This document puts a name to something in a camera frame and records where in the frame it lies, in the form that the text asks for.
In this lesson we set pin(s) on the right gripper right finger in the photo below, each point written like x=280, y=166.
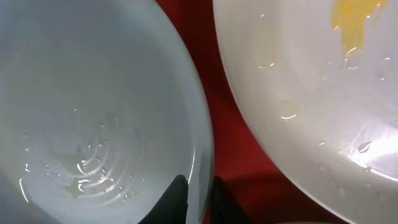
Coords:
x=224, y=209

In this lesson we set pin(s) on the red plastic tray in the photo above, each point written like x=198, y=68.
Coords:
x=263, y=192

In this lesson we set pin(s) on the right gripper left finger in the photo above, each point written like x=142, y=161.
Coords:
x=172, y=206

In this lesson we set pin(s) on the white plate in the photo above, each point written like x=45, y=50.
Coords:
x=316, y=82

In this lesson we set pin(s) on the light blue plate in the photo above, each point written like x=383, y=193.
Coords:
x=101, y=109

